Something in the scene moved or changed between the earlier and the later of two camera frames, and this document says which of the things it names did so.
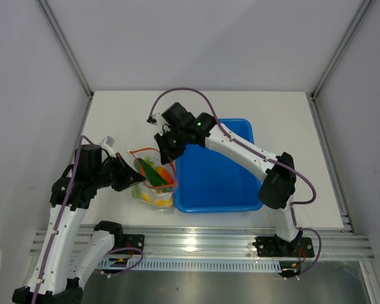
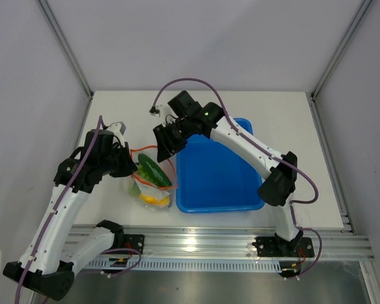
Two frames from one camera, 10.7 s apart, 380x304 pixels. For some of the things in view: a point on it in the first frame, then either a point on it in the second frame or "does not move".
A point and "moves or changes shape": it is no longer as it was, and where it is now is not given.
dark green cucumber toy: [153, 176] moves or changes shape
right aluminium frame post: [311, 96] does not move
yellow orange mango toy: [148, 197] does not move
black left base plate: [133, 240] does not move
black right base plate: [275, 246] does not move
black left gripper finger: [128, 175] -> [132, 166]
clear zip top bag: [157, 191] does not move
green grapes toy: [147, 159] -> [142, 174]
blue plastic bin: [209, 179] does not move
